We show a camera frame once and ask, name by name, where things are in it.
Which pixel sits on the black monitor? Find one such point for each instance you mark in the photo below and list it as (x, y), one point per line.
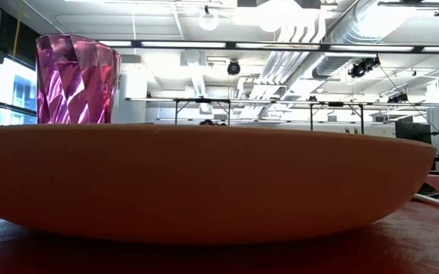
(413, 132)

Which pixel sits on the black aluminium rig frame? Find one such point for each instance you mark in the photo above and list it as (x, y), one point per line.
(324, 47)

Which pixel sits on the small black ceiling device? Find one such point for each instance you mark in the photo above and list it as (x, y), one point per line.
(398, 98)

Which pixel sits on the pink round plate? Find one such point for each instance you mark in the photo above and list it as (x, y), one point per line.
(204, 182)

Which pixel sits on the person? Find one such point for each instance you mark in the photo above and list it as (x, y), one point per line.
(207, 122)

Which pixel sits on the black ceiling light track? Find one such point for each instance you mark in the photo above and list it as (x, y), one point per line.
(411, 4)

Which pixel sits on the purple faceted cup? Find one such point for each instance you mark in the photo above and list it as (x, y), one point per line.
(74, 80)

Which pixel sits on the black overhead camera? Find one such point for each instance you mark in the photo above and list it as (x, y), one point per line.
(233, 67)

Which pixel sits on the black background table frame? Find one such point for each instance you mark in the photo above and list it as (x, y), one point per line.
(335, 104)
(203, 100)

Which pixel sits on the silver ventilation duct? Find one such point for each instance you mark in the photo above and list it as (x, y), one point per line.
(356, 26)

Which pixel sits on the round pendant lamp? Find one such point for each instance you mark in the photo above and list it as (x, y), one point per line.
(208, 20)

